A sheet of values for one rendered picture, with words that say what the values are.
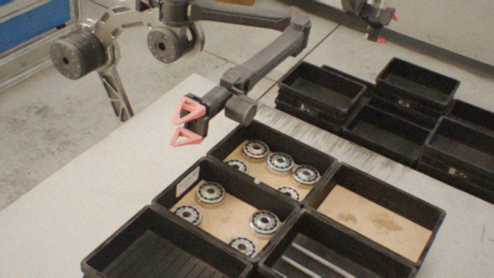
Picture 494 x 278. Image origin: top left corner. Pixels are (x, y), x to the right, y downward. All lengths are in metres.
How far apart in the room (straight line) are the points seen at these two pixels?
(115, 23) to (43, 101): 1.47
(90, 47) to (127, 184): 0.64
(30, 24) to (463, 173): 2.55
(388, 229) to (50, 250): 1.13
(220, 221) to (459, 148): 1.58
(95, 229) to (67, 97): 1.89
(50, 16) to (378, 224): 2.53
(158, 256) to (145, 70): 2.44
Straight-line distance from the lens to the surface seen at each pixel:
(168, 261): 1.90
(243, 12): 1.83
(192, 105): 1.35
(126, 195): 2.26
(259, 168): 2.23
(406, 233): 2.16
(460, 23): 4.88
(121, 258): 1.90
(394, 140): 3.32
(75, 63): 2.60
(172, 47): 2.23
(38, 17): 3.88
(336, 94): 3.34
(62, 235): 2.15
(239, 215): 2.04
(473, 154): 3.23
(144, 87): 4.03
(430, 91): 3.60
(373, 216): 2.17
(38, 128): 3.71
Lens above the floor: 2.30
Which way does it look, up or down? 39 degrees down
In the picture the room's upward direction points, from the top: 10 degrees clockwise
